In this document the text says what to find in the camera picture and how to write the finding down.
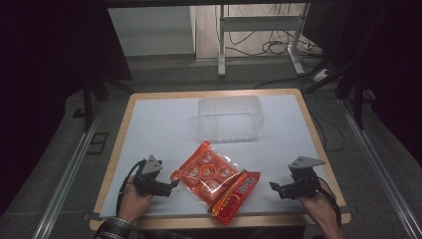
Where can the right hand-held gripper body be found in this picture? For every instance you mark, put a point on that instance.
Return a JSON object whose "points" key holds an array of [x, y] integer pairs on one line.
{"points": [[303, 179]]}

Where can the wooden table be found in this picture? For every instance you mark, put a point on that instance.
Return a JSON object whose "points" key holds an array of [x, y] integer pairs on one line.
{"points": [[116, 159]]}

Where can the white table mat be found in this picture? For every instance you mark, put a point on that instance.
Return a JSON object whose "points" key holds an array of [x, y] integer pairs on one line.
{"points": [[166, 132]]}

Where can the metal floor rail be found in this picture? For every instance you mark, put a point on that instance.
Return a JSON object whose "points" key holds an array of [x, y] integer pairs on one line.
{"points": [[381, 172], [66, 179]]}

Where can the white power strip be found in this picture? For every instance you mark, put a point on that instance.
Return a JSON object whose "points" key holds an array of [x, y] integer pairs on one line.
{"points": [[321, 75]]}

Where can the black metal stand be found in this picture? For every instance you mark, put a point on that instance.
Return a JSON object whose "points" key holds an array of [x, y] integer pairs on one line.
{"points": [[88, 99], [356, 96]]}

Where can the person's left hand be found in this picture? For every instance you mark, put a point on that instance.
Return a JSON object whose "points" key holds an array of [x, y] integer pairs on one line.
{"points": [[132, 202]]}

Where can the person's right hand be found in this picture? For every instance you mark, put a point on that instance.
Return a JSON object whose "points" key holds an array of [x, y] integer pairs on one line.
{"points": [[316, 205]]}

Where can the black floor outlet plate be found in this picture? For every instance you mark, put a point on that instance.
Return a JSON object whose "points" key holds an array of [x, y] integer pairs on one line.
{"points": [[97, 143]]}

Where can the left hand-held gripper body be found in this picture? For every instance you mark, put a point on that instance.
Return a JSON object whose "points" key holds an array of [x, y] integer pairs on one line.
{"points": [[148, 172]]}

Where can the orange snack packet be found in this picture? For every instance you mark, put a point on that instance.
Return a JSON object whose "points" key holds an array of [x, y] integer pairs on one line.
{"points": [[212, 181]]}

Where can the clear plastic container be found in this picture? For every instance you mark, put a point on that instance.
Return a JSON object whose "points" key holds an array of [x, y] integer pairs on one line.
{"points": [[230, 118]]}

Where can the white metal desk frame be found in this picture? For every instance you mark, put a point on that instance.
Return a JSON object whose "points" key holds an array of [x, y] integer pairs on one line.
{"points": [[221, 40]]}

